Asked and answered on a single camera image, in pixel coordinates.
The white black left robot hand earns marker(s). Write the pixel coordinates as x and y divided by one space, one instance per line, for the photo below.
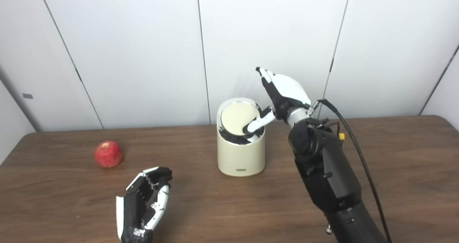
134 207

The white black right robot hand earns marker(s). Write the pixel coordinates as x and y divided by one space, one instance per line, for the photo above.
288 90

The red apple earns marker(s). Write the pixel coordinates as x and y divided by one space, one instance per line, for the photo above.
108 154

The cream round bin lid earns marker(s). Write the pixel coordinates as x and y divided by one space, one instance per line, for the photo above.
235 117

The cream plastic bin body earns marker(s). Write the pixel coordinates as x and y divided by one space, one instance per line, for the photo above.
241 158

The black bin liner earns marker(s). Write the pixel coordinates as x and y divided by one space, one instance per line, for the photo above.
233 139

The small grey wall label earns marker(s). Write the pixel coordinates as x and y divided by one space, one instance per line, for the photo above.
27 96

